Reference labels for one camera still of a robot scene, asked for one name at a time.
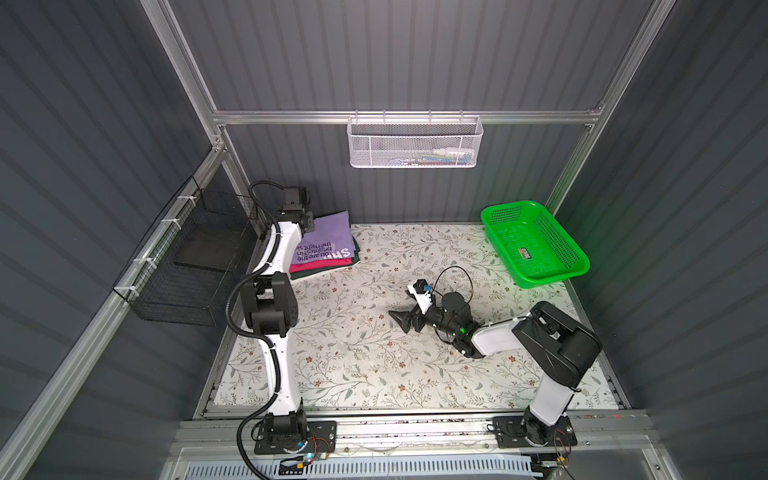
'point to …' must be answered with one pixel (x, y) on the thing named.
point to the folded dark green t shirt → (302, 274)
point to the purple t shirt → (331, 238)
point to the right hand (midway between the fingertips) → (402, 304)
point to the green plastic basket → (532, 244)
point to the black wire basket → (183, 269)
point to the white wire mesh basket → (414, 142)
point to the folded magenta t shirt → (318, 264)
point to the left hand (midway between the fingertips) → (293, 221)
